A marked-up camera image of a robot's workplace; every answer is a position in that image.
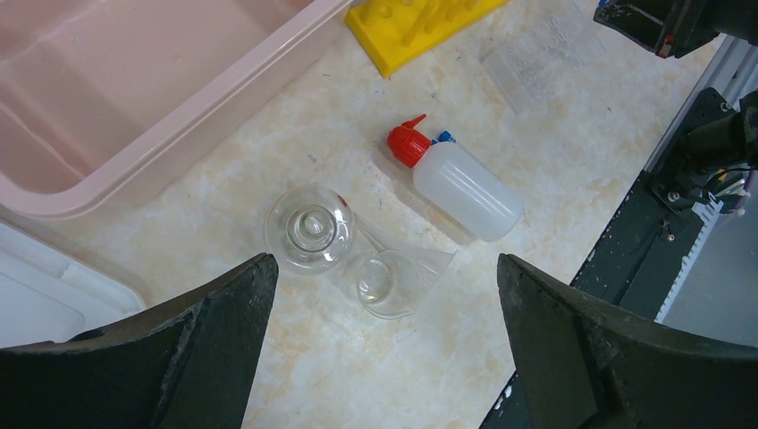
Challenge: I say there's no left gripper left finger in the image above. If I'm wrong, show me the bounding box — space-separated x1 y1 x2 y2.
1 254 279 428

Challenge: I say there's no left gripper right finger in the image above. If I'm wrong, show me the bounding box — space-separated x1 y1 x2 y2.
497 254 757 428

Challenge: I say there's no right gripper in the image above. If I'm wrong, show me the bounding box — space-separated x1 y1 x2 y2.
594 0 725 58

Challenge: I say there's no white bin lid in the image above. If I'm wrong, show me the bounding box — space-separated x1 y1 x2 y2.
1 223 146 349

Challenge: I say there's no white wash bottle red cap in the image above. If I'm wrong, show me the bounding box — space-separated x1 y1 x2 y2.
385 114 525 242

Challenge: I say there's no blue capped tube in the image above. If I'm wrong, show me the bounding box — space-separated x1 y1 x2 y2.
431 130 457 146

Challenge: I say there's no pink plastic bin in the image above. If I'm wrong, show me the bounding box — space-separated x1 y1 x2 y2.
1 1 350 220

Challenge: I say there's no yellow test tube rack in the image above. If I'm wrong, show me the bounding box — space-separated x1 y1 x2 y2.
345 0 507 79

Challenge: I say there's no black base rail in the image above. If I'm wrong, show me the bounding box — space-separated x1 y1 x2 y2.
483 88 757 428

